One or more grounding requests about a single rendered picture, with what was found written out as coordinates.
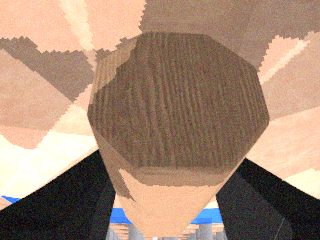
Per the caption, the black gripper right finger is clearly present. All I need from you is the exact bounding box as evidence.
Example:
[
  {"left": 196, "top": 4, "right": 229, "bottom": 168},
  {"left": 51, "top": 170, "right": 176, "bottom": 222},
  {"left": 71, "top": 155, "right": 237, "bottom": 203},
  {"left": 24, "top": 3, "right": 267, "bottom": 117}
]
[{"left": 216, "top": 157, "right": 320, "bottom": 240}]

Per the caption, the blue flat strip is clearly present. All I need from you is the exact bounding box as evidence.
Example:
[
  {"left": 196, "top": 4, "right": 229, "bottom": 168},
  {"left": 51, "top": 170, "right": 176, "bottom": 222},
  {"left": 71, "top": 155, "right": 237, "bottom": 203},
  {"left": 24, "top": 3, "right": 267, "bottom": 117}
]
[{"left": 1, "top": 196, "right": 223, "bottom": 224}]

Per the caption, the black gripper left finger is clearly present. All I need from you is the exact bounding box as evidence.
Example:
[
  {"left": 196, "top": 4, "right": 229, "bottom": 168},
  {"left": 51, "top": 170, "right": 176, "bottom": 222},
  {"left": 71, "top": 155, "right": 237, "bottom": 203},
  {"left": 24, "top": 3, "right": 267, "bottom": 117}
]
[{"left": 0, "top": 148, "right": 116, "bottom": 240}]

